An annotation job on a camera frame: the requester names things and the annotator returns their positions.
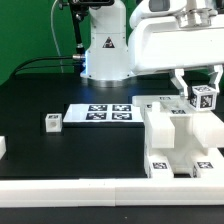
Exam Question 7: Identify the white long front beam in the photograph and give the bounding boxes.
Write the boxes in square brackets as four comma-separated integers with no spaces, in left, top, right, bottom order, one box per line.
[191,111,224,148]

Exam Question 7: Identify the white L-shaped fence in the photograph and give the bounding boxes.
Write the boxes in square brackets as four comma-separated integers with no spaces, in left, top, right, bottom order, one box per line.
[0,177,224,208]

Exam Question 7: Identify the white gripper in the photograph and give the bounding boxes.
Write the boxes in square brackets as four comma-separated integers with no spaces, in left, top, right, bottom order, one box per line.
[128,0,224,98]

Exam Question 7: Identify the white marker tag board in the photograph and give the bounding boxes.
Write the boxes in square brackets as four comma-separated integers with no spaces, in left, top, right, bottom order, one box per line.
[63,104,143,123]

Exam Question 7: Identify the white long beam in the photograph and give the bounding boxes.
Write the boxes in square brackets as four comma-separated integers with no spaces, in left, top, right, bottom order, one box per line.
[144,102,175,155]
[191,111,224,148]

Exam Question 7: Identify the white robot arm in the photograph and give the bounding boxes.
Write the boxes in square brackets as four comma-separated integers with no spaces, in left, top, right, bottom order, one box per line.
[83,0,224,95]

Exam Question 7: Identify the white block at left edge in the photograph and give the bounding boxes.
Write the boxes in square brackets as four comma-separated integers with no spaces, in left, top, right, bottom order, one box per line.
[0,136,6,160]

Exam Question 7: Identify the black cables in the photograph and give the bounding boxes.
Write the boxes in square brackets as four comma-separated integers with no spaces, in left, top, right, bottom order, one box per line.
[9,54,86,79]

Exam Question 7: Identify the white tagged block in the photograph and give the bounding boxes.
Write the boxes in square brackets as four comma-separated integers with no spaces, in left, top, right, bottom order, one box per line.
[45,113,62,132]

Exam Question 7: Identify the white small tagged cube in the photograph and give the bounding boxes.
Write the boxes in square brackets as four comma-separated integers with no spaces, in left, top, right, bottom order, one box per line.
[189,85,215,111]

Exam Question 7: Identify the white long back beam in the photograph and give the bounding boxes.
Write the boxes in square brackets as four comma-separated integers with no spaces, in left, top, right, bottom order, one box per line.
[144,102,175,155]

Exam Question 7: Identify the white chair seat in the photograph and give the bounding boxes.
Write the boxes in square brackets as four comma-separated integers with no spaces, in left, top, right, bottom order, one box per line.
[144,113,224,178]

